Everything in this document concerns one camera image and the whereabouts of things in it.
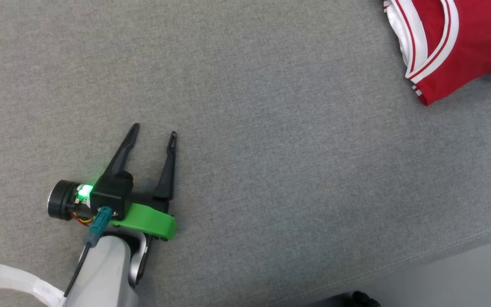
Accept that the long white tape tag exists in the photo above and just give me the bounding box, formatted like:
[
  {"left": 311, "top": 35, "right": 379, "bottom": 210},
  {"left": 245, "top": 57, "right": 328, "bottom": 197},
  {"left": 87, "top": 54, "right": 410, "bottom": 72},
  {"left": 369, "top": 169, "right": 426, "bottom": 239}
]
[{"left": 0, "top": 264, "right": 66, "bottom": 307}]

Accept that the red jersey with white stripes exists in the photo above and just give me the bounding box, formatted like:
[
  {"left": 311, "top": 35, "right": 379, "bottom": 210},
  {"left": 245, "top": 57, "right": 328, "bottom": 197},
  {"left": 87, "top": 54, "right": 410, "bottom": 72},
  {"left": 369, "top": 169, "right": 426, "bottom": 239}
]
[{"left": 383, "top": 0, "right": 491, "bottom": 107}]

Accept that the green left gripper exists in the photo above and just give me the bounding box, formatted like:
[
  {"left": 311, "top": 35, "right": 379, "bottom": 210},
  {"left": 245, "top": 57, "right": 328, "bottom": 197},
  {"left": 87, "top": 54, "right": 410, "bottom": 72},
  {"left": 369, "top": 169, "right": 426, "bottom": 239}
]
[{"left": 102, "top": 122, "right": 179, "bottom": 242}]

